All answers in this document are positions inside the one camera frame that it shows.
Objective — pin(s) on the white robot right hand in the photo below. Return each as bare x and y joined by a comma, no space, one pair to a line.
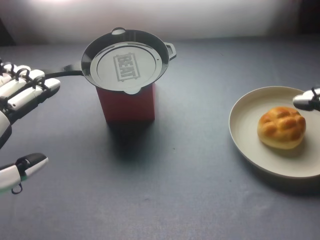
306,101

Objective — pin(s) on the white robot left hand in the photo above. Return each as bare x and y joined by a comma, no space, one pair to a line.
17,91

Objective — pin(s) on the grey table cloth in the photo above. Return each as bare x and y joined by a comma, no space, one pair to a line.
160,200

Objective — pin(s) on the white round plate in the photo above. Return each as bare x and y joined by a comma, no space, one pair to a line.
246,122

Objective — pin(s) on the red cube block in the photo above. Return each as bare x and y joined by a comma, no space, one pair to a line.
126,108

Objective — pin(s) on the golden bread bun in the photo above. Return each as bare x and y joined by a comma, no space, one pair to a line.
281,127

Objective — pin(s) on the black cast iron skillet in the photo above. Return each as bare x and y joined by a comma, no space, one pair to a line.
125,67

